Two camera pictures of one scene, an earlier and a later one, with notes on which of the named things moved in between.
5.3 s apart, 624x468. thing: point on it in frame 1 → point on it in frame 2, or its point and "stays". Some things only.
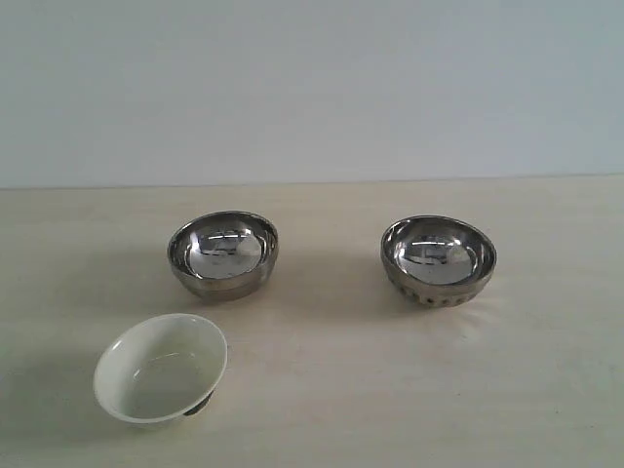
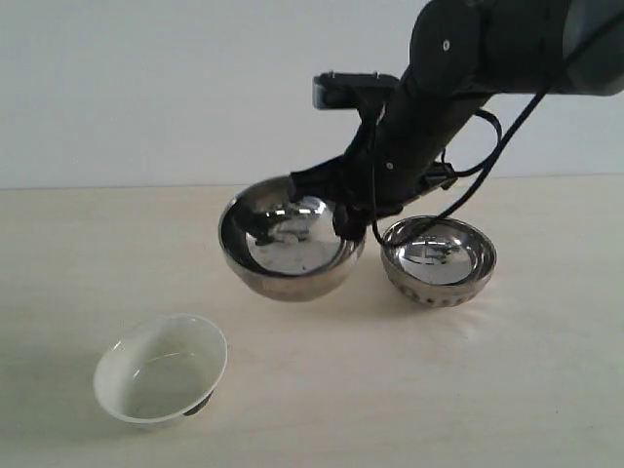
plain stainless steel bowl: [223, 254] → [285, 248]
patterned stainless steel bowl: [436, 262] stays
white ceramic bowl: [159, 369] stays
